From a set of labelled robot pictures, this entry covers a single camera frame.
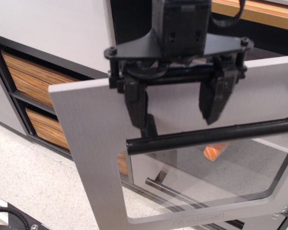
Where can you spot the black drawer handle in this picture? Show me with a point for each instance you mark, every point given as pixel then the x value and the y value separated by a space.
pixel 157 183

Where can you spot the lower wood-grain storage bin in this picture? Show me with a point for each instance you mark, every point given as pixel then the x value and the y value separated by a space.
pixel 48 128

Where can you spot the orange toy salmon piece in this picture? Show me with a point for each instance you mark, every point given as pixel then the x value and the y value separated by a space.
pixel 213 151

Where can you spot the black oven door handle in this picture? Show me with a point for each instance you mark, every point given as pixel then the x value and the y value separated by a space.
pixel 206 136

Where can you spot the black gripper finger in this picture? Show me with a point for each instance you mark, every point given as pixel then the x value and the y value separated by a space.
pixel 136 100

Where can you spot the wood-grain storage bin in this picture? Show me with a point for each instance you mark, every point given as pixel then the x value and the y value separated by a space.
pixel 48 128
pixel 33 79

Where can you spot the grey lower drawer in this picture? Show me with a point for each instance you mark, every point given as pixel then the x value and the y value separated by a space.
pixel 237 175

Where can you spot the wooden countertop edge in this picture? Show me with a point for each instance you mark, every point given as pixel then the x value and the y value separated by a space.
pixel 259 11

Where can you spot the upper wood-grain storage bin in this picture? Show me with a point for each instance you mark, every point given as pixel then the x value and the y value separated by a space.
pixel 33 79

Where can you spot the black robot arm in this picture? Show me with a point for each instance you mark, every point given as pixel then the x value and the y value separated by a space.
pixel 179 49

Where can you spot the grey toy oven door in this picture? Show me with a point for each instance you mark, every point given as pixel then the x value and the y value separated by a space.
pixel 261 96

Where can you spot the grey toy kitchen cabinet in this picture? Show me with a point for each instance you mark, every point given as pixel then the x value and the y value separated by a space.
pixel 50 28

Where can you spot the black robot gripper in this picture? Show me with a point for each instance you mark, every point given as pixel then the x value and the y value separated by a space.
pixel 178 47

